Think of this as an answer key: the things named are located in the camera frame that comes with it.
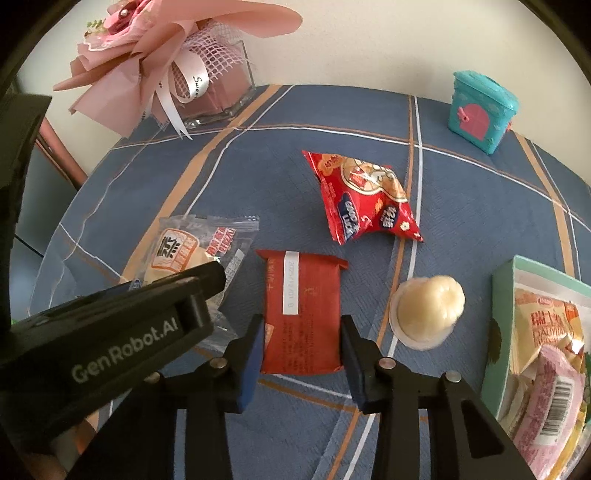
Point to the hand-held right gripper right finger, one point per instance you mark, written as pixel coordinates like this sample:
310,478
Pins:
355,364

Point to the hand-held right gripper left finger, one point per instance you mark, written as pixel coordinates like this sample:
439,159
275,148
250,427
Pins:
251,364

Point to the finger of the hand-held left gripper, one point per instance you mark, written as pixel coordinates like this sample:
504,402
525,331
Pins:
198,286

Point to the clear white bun packet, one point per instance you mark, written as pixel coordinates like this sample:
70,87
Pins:
184,244

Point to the red brick-shaped snack packet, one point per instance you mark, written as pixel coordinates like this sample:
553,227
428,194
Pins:
304,332

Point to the light green box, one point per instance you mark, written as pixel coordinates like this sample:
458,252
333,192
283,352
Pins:
501,332

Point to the pink snack packet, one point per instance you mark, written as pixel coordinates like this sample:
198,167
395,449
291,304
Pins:
554,401

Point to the white jelly cup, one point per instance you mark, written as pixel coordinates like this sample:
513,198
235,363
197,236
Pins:
429,300

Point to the blue plaid tablecloth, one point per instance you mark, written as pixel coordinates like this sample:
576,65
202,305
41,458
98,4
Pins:
277,184

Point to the grey cabinet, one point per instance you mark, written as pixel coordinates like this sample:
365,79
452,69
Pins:
41,207

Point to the red printed snack bag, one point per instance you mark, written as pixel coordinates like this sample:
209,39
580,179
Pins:
364,194

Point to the orange white snack packet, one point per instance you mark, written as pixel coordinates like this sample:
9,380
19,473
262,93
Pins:
545,323

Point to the glass vase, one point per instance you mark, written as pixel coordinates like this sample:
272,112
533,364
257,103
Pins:
231,92

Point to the pink paper bouquet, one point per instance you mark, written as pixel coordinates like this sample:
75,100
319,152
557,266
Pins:
152,50

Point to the teal toy box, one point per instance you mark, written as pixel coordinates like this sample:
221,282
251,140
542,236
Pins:
480,110

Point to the pink metal post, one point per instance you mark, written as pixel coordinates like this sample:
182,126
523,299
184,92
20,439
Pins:
60,152

